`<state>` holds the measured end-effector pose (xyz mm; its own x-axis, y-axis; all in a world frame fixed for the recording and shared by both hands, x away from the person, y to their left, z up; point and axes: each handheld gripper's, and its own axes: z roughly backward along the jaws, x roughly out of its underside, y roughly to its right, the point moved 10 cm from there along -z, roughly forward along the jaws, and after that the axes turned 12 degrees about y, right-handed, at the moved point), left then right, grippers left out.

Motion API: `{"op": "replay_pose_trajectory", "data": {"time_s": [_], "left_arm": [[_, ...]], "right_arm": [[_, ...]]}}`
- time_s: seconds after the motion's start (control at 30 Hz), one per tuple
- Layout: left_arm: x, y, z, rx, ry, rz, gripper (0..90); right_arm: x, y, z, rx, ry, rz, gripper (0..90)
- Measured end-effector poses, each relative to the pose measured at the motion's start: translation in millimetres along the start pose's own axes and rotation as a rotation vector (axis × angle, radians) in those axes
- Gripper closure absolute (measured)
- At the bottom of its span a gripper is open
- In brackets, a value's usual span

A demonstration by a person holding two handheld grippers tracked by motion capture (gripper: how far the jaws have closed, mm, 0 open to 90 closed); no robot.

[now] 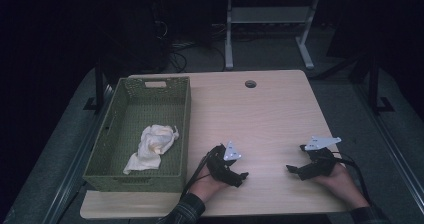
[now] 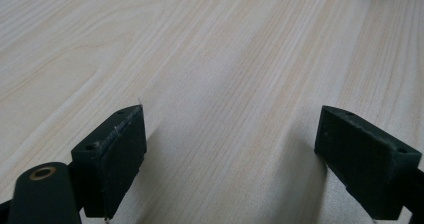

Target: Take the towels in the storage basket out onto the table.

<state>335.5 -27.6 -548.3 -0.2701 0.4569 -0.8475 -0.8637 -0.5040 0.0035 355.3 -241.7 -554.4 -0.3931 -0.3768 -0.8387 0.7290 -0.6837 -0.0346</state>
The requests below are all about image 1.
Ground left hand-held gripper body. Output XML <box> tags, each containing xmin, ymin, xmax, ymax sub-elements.
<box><xmin>205</xmin><ymin>140</ymin><xmax>244</xmax><ymax>186</ymax></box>

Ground white metal desk frame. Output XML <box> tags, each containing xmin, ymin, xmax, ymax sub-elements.
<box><xmin>213</xmin><ymin>0</ymin><xmax>369</xmax><ymax>71</ymax></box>

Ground person's right hand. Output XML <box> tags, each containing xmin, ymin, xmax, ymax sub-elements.
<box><xmin>313</xmin><ymin>163</ymin><xmax>370</xmax><ymax>210</ymax></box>

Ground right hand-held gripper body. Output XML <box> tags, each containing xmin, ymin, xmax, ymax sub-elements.
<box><xmin>298</xmin><ymin>136</ymin><xmax>343</xmax><ymax>181</ymax></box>

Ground right hand-held gripper black cable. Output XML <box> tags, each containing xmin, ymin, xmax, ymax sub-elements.
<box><xmin>329</xmin><ymin>150</ymin><xmax>373</xmax><ymax>205</ymax></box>

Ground green perforated plastic basket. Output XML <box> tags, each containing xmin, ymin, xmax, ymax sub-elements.
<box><xmin>82</xmin><ymin>76</ymin><xmax>192</xmax><ymax>194</ymax></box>

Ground tangle of floor cables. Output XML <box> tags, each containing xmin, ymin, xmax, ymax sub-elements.
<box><xmin>168</xmin><ymin>41</ymin><xmax>228</xmax><ymax>74</ymax></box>

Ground white cloth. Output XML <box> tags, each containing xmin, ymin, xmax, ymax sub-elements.
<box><xmin>122</xmin><ymin>124</ymin><xmax>180</xmax><ymax>176</ymax></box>

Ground aluminium floor rail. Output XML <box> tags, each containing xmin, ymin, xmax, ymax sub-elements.
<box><xmin>43</xmin><ymin>83</ymin><xmax>114</xmax><ymax>224</ymax></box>
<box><xmin>354</xmin><ymin>83</ymin><xmax>424</xmax><ymax>215</ymax></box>

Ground black metal stand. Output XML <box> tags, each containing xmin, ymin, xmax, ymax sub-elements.
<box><xmin>368</xmin><ymin>55</ymin><xmax>396</xmax><ymax>114</ymax></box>
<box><xmin>83</xmin><ymin>60</ymin><xmax>108</xmax><ymax>113</ymax></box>

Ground person's left hand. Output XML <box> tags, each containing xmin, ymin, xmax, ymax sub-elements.
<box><xmin>189</xmin><ymin>169</ymin><xmax>232</xmax><ymax>204</ymax></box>

